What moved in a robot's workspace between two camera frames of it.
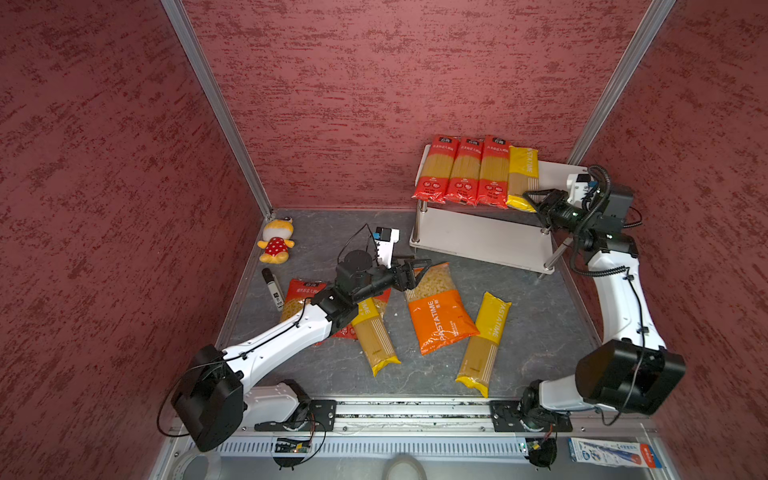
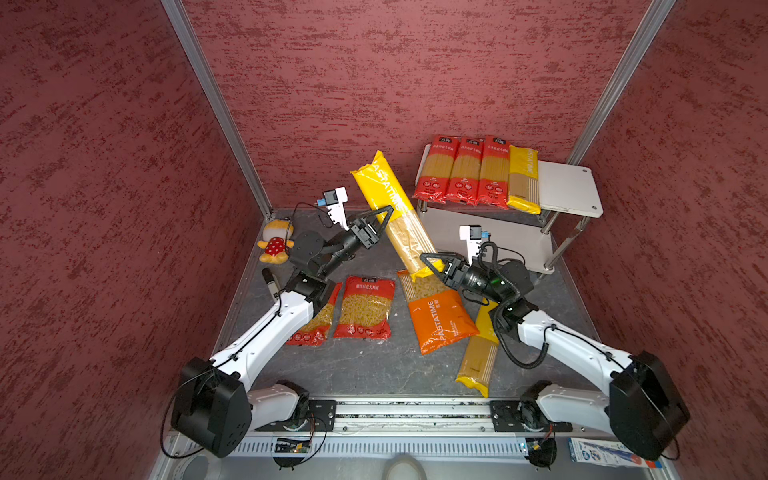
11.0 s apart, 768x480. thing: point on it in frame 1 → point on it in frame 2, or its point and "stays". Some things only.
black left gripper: x=402 y=276 → x=365 y=231
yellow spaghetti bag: x=375 y=336 → x=403 y=232
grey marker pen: x=274 y=288 stays
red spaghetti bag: x=493 y=176 stays
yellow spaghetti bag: x=480 y=351 stays
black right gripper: x=546 y=206 → x=454 y=272
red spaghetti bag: x=433 y=181 stays
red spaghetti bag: x=464 y=178 stays
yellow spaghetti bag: x=523 y=176 stays
